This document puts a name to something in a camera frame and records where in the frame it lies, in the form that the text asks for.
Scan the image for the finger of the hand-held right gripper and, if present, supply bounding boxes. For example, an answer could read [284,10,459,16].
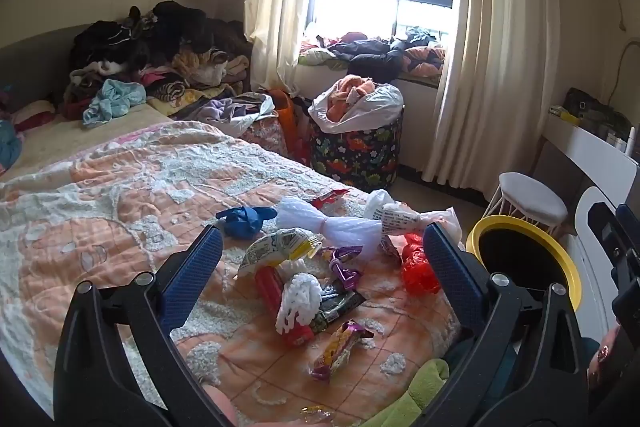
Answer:
[587,202,640,258]

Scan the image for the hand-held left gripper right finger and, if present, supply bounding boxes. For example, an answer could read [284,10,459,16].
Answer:
[415,222,591,427]

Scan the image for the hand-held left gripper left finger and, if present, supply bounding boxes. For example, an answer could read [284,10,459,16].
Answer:
[52,224,236,427]

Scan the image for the red plastic bag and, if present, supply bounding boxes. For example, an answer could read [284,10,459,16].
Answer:
[400,233,442,297]

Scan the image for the white printed plastic bag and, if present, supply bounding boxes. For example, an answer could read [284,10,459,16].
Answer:
[362,189,463,253]

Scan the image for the yellow round waste bin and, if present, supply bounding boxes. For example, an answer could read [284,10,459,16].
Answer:
[466,215,583,313]

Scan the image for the blue plastic bag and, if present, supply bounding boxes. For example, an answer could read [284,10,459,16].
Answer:
[216,206,278,239]

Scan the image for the red tube packet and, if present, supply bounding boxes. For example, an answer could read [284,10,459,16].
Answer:
[255,264,313,348]

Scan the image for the yellow white snack packet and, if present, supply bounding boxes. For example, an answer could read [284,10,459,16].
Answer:
[237,228,326,278]

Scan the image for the purple foil wrapper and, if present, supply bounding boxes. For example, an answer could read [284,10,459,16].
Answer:
[325,246,363,288]

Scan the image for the small white foam net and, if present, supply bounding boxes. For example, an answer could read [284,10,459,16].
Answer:
[276,273,324,335]

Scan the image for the dark snack packet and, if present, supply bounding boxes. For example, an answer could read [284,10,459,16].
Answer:
[310,287,366,333]

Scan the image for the white foam net bundle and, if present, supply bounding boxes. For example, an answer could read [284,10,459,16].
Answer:
[276,196,386,258]

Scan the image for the small snack bar wrapper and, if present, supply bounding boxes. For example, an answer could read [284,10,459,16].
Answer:
[310,319,375,382]

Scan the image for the red snack wrapper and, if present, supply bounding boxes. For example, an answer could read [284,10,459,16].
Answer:
[314,188,351,208]

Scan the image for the person's right hand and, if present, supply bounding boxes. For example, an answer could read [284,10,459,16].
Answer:
[586,324,627,390]

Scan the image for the white round stool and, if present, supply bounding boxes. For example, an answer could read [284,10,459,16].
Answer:
[484,172,569,238]

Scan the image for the white dressing desk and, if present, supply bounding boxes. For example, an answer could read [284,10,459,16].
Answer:
[530,114,640,343]

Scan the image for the white bottle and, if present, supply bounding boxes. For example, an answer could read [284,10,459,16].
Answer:
[607,127,637,154]

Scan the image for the dark bag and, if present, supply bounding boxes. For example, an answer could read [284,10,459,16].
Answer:
[565,88,632,138]

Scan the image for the green fleece garment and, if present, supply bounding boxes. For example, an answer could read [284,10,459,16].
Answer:
[372,359,451,427]

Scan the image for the dinosaur print fabric basket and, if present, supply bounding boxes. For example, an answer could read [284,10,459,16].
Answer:
[309,107,405,188]

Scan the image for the pink floral storage bag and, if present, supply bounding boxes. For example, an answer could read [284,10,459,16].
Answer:
[242,107,292,155]

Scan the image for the white purple garments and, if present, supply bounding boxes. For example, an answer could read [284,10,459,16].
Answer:
[192,93,276,138]

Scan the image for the orange bag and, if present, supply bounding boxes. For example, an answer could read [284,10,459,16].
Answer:
[270,89,302,152]

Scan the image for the light blue garment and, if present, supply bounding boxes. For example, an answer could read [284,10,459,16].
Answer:
[82,79,147,126]

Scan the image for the orange towel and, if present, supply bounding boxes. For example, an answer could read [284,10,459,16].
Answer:
[327,76,376,120]

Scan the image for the clothes on window sill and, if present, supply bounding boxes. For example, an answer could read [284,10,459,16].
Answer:
[299,27,447,84]

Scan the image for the pile of clothes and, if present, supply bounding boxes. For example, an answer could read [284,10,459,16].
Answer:
[62,1,253,118]

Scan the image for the grey headboard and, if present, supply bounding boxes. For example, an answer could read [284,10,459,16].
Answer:
[0,24,101,108]

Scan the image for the grey hose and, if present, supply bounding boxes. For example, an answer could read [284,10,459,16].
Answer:
[607,39,640,108]

